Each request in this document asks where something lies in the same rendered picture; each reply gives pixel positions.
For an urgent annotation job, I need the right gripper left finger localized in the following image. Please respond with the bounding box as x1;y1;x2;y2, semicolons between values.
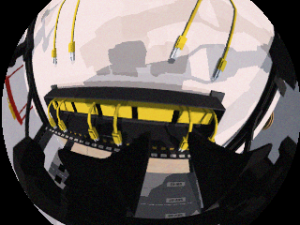
58;131;151;217

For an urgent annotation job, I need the black rack frame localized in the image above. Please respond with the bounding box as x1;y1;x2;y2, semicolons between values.
37;113;204;218

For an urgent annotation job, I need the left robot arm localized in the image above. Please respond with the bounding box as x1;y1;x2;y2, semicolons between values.
8;41;27;68

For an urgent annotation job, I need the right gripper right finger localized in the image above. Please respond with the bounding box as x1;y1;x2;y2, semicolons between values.
187;131;273;211

